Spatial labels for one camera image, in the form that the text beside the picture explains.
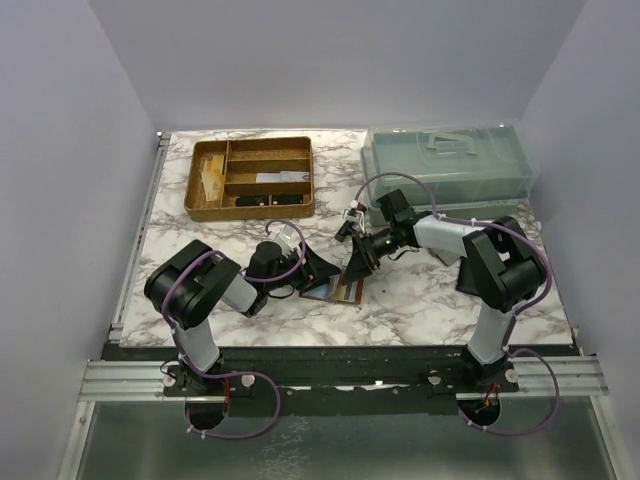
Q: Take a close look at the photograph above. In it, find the black snap wallet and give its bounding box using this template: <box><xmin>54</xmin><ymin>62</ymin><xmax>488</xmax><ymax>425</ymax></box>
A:
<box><xmin>455</xmin><ymin>258</ymin><xmax>479</xmax><ymax>297</ymax></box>

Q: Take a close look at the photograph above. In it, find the white card in tray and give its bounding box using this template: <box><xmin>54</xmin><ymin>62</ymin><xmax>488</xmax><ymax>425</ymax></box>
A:
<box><xmin>256</xmin><ymin>171</ymin><xmax>311</xmax><ymax>183</ymax></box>

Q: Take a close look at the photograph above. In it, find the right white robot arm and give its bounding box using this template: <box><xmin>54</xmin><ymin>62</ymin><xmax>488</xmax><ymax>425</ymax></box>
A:
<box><xmin>335</xmin><ymin>189</ymin><xmax>552</xmax><ymax>392</ymax></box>

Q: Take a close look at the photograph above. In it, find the black item in tray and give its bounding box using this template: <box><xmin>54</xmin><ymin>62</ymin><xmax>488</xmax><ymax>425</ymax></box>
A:
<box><xmin>234</xmin><ymin>194</ymin><xmax>304</xmax><ymax>207</ymax></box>

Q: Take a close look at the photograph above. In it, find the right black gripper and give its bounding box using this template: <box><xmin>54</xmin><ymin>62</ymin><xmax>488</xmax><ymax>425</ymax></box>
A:
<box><xmin>341</xmin><ymin>226</ymin><xmax>398</xmax><ymax>286</ymax></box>

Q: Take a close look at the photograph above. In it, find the blue credit card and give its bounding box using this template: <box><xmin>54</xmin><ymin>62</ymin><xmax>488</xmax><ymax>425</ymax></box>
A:
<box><xmin>300</xmin><ymin>275</ymin><xmax>340</xmax><ymax>300</ymax></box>

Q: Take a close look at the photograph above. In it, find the brown leather card holder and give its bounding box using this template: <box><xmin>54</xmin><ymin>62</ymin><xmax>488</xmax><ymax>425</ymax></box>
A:
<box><xmin>299</xmin><ymin>273</ymin><xmax>364</xmax><ymax>305</ymax></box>

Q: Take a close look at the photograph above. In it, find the brown cork organizer tray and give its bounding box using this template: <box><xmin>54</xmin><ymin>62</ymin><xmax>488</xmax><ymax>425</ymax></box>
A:
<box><xmin>184</xmin><ymin>136</ymin><xmax>315</xmax><ymax>222</ymax></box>

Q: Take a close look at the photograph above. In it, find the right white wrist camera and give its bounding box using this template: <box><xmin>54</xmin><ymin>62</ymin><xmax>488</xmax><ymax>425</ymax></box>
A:
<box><xmin>343</xmin><ymin>200</ymin><xmax>367</xmax><ymax>233</ymax></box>

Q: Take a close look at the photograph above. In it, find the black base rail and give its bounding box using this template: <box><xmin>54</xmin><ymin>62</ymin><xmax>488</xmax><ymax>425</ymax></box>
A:
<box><xmin>102</xmin><ymin>343</ymin><xmax>534</xmax><ymax>419</ymax></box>

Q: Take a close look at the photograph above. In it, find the grey card wallet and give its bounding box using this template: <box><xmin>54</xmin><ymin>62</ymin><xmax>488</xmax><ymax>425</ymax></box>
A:
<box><xmin>433</xmin><ymin>250</ymin><xmax>459</xmax><ymax>266</ymax></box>

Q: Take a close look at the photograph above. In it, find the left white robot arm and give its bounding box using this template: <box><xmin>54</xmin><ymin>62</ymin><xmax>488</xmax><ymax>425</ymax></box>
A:
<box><xmin>144</xmin><ymin>240</ymin><xmax>341</xmax><ymax>395</ymax></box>

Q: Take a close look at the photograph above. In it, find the clear lidded plastic box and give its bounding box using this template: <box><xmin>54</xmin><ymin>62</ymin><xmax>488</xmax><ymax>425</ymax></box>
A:
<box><xmin>361</xmin><ymin>120</ymin><xmax>540</xmax><ymax>226</ymax></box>

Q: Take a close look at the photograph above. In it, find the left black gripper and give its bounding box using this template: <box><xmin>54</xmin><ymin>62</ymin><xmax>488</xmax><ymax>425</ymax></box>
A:
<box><xmin>265</xmin><ymin>242</ymin><xmax>340</xmax><ymax>293</ymax></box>

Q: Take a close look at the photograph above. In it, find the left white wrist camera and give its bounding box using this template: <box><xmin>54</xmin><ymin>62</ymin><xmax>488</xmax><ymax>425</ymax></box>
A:
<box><xmin>275</xmin><ymin>225</ymin><xmax>301</xmax><ymax>257</ymax></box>

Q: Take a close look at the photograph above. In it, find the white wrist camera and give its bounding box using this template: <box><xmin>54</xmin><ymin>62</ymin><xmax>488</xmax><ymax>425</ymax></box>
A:
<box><xmin>343</xmin><ymin>200</ymin><xmax>367</xmax><ymax>233</ymax></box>
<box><xmin>275</xmin><ymin>225</ymin><xmax>301</xmax><ymax>257</ymax></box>

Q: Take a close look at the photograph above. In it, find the black T-shaped pipe fitting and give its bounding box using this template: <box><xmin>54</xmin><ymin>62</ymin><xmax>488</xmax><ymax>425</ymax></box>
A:
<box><xmin>334</xmin><ymin>220</ymin><xmax>358</xmax><ymax>242</ymax></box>

